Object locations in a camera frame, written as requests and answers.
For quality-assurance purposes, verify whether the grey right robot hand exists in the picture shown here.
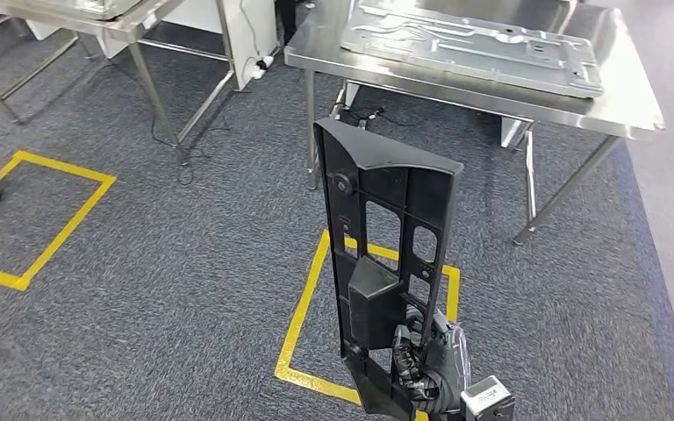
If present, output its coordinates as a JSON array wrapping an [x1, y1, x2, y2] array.
[[391, 306, 473, 417]]

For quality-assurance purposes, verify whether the black plastic frame part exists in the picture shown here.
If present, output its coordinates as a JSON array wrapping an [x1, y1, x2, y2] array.
[[312, 118, 465, 421]]

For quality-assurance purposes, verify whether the stainless steel workbench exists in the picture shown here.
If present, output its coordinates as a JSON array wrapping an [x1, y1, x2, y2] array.
[[283, 0, 667, 248]]

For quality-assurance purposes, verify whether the yellow floor tape square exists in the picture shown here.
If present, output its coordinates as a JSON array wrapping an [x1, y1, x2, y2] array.
[[274, 229, 462, 421], [0, 149, 118, 292]]

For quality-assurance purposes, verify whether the stamped sheet metal plate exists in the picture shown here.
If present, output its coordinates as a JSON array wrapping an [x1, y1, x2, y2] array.
[[340, 0, 605, 100], [23, 0, 143, 21]]

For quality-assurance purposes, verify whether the power strip with plugs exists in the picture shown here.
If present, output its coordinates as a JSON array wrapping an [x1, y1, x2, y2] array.
[[248, 54, 276, 81]]

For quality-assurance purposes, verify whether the stainless steel table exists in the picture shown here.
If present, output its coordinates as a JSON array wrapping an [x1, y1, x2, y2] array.
[[0, 0, 240, 167]]

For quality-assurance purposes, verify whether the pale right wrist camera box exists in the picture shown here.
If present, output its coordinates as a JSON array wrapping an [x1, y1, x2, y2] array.
[[460, 375, 516, 421]]

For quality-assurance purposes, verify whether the black floor cable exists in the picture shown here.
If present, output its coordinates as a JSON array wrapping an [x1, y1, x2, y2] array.
[[149, 110, 236, 189]]

